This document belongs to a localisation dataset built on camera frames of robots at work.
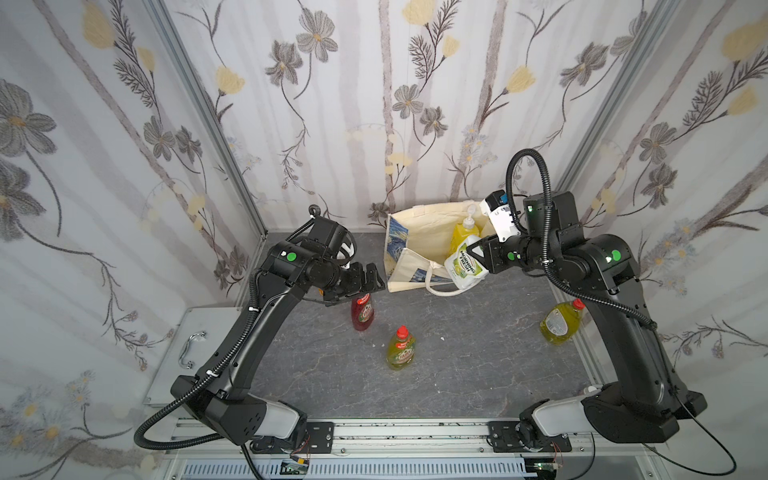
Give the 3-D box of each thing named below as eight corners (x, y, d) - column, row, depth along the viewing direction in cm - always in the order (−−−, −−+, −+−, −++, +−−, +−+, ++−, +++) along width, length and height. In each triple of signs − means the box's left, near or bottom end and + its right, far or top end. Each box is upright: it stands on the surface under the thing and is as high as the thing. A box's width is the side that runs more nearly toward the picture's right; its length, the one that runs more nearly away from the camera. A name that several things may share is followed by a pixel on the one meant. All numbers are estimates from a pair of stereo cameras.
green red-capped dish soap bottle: (396, 377, 86) (398, 353, 72) (385, 365, 88) (384, 339, 74) (412, 363, 89) (416, 337, 75) (400, 351, 91) (402, 323, 77)
